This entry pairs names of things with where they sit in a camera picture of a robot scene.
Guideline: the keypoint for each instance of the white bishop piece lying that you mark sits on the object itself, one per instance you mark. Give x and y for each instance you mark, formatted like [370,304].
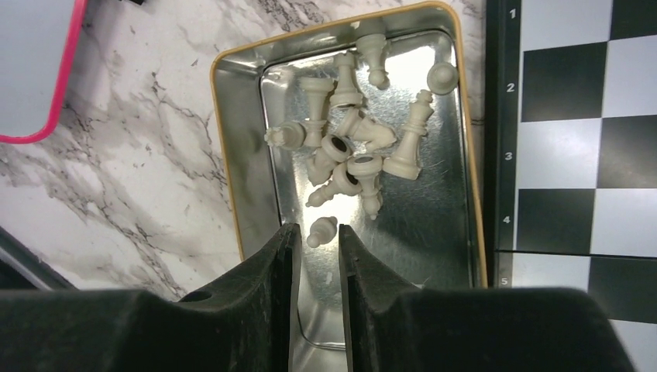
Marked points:
[342,182]

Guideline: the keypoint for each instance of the white piece base up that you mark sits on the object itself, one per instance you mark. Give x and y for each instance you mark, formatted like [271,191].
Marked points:
[366,169]

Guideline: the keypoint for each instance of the black white chess board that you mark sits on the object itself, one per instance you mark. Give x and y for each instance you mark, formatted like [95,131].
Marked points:
[570,156]

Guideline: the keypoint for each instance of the white knight piece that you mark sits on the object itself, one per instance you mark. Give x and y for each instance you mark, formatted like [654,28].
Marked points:
[360,127]

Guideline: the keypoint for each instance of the white board pink rim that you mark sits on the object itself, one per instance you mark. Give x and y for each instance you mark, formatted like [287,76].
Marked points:
[38,45]

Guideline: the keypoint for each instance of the white pawn top tin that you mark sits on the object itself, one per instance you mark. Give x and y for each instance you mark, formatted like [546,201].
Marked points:
[372,48]

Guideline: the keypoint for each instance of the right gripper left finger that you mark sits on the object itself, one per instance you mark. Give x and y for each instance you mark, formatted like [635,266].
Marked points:
[241,321]

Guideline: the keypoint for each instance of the white pawn upright tin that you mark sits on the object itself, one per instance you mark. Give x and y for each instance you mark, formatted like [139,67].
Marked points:
[442,78]

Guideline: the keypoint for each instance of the white king piece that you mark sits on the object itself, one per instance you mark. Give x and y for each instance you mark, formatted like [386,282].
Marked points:
[403,162]

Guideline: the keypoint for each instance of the white rook piece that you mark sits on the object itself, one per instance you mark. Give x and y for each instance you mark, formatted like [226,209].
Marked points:
[288,136]

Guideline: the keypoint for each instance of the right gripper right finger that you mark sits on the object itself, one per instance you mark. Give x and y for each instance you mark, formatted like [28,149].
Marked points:
[392,325]

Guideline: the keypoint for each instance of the gold tin tray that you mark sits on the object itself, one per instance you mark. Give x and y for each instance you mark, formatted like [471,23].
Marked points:
[429,230]

